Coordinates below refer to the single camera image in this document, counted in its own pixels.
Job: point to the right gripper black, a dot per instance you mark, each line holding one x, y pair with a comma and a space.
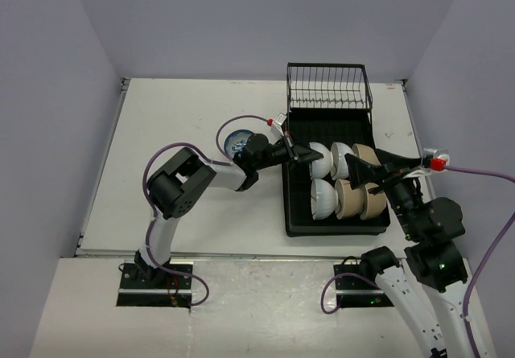
393, 169

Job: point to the beige bowl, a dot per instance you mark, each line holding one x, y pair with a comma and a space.
366, 160
373, 204
350, 201

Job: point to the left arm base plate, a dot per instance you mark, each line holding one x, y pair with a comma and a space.
169, 290

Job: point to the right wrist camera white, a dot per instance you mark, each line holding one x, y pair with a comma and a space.
432, 160

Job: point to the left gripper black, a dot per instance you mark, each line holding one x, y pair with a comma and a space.
306, 154

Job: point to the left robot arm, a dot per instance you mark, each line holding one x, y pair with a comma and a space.
178, 175

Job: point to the black wire dish rack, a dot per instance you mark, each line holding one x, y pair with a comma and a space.
328, 86

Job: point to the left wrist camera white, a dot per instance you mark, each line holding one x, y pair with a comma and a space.
276, 124

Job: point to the white bowl blue flowers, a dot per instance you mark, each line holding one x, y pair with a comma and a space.
243, 137

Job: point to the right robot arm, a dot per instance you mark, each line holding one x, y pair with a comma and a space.
448, 328

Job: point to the black drain tray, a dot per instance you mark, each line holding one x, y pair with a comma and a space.
349, 126

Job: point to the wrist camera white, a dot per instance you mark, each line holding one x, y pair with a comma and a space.
432, 160
276, 124

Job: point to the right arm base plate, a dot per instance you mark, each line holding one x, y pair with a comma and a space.
352, 292

